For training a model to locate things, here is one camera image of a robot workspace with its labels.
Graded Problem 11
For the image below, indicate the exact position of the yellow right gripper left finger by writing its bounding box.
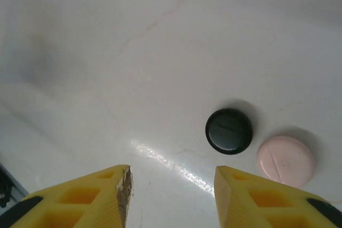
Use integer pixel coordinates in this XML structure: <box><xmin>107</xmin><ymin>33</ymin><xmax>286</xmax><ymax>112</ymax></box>
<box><xmin>7</xmin><ymin>164</ymin><xmax>134</xmax><ymax>228</ymax></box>

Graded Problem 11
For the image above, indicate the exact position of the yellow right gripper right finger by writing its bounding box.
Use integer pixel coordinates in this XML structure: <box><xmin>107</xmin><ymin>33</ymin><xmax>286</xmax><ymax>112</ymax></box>
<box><xmin>215</xmin><ymin>165</ymin><xmax>342</xmax><ymax>228</ymax></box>

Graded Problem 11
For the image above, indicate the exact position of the pink earbud charging case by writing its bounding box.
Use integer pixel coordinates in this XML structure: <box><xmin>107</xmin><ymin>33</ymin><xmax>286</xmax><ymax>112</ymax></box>
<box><xmin>255</xmin><ymin>135</ymin><xmax>316</xmax><ymax>188</ymax></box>

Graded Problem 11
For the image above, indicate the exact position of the black earbud charging case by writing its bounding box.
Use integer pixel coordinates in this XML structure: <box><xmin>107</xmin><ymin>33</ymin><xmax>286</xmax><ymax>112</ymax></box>
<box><xmin>205</xmin><ymin>107</ymin><xmax>253</xmax><ymax>155</ymax></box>

